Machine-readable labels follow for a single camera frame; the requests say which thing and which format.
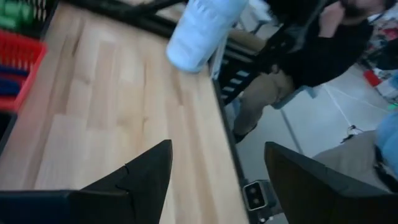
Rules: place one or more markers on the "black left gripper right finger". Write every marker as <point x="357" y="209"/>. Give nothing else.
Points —
<point x="317" y="199"/>

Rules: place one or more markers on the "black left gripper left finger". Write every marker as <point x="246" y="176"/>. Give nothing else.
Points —
<point x="133" y="193"/>

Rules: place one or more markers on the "green shampoo bottle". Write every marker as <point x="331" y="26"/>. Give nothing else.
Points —
<point x="27" y="12"/>
<point x="11" y="7"/>
<point x="7" y="22"/>

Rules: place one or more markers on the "person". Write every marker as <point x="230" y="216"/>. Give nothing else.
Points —
<point x="357" y="158"/>
<point x="326" y="53"/>

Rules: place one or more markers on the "black slotted plastic basket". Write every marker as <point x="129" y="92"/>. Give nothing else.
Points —
<point x="6" y="130"/>
<point x="46" y="18"/>

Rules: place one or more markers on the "white plastic cup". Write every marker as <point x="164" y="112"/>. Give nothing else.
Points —
<point x="202" y="34"/>

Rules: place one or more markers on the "red slotted plastic basket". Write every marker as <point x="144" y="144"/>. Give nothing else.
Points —
<point x="18" y="46"/>

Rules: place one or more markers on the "silver table-level camera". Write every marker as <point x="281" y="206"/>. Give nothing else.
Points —
<point x="255" y="195"/>

